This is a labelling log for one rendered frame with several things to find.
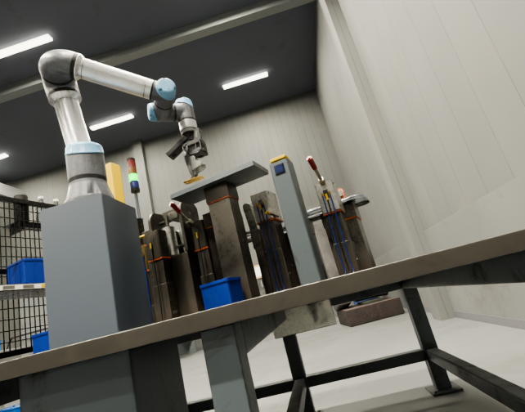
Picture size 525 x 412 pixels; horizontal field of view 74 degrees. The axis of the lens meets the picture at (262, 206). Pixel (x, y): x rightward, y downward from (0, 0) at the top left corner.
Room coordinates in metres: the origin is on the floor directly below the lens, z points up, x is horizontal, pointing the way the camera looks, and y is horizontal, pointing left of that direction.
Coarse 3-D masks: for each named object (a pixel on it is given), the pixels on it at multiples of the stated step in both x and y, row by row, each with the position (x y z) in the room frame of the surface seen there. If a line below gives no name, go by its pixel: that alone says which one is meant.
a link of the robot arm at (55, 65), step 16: (48, 64) 1.01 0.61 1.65; (64, 64) 1.01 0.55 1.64; (80, 64) 1.03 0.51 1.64; (96, 64) 1.05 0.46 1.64; (48, 80) 1.06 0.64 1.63; (64, 80) 1.08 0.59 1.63; (96, 80) 1.08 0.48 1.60; (112, 80) 1.09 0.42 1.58; (128, 80) 1.10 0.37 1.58; (144, 80) 1.12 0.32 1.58; (160, 80) 1.13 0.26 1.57; (144, 96) 1.16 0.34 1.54; (160, 96) 1.16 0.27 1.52
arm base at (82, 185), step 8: (80, 176) 0.99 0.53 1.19; (88, 176) 1.00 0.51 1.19; (96, 176) 1.02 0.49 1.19; (104, 176) 1.05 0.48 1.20; (72, 184) 1.00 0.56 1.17; (80, 184) 0.99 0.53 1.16; (88, 184) 1.00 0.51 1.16; (96, 184) 1.01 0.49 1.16; (104, 184) 1.04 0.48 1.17; (72, 192) 0.98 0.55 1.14; (80, 192) 0.98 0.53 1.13; (88, 192) 0.99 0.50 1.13; (96, 192) 1.01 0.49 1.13; (104, 192) 1.02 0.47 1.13; (72, 200) 0.98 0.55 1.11
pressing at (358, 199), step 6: (348, 198) 1.35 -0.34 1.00; (354, 198) 1.34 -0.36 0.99; (360, 198) 1.40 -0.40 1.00; (366, 198) 1.39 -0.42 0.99; (360, 204) 1.51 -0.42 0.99; (312, 210) 1.40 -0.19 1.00; (318, 210) 1.39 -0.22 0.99; (312, 216) 1.51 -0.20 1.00; (318, 216) 1.55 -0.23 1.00; (282, 222) 1.45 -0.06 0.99; (246, 234) 1.51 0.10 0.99
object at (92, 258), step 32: (64, 224) 0.95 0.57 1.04; (96, 224) 0.94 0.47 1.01; (128, 224) 1.08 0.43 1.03; (64, 256) 0.95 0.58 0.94; (96, 256) 0.95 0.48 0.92; (128, 256) 1.05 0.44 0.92; (64, 288) 0.96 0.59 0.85; (96, 288) 0.95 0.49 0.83; (128, 288) 1.02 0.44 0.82; (64, 320) 0.96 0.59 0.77; (96, 320) 0.95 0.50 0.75; (128, 320) 1.00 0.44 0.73
